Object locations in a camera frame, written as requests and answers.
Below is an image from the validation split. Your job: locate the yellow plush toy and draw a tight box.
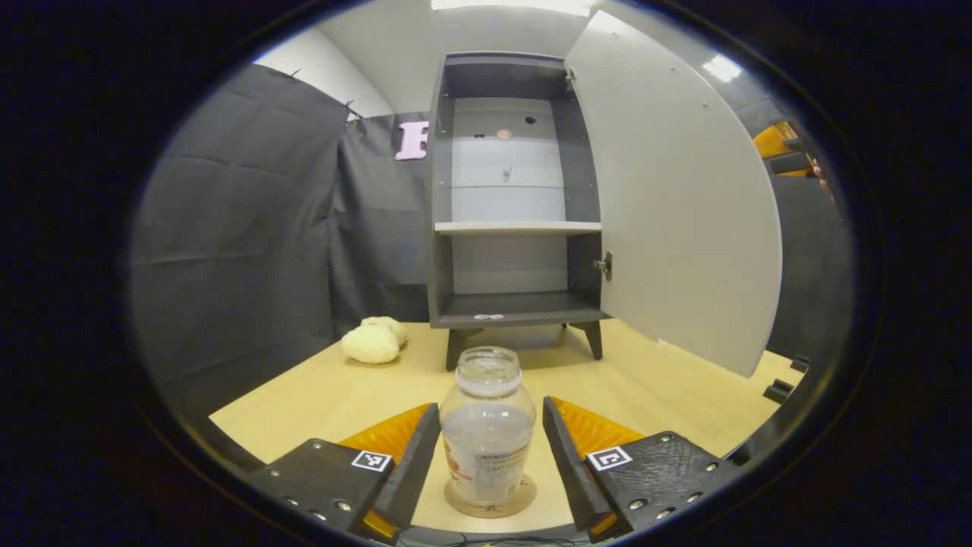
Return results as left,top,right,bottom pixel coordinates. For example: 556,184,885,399
339,315,409,365

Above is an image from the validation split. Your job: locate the clear plastic bottle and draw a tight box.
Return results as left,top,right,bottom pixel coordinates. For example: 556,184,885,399
440,346,538,507

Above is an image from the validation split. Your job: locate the black backdrop cloth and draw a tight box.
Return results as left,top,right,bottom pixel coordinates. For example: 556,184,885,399
128,62,857,426

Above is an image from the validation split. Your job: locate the grey cabinet door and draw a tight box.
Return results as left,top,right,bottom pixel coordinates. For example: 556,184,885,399
563,9,784,379

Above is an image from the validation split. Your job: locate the round brown coaster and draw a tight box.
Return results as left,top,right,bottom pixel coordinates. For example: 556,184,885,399
443,474,538,520

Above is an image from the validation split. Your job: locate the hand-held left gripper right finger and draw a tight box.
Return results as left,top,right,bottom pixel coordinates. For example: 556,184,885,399
541,395,742,543

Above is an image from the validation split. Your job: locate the large ceiling light panel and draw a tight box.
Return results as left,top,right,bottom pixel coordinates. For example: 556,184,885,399
431,0,595,17

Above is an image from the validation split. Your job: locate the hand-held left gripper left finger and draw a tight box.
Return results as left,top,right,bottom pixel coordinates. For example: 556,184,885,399
247,402,442,542

